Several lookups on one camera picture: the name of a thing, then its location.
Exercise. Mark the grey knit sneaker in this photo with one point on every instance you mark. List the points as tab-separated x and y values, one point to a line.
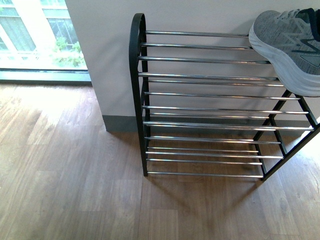
290	41

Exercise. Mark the black metal shoe rack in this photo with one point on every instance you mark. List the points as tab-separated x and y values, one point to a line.
207	105

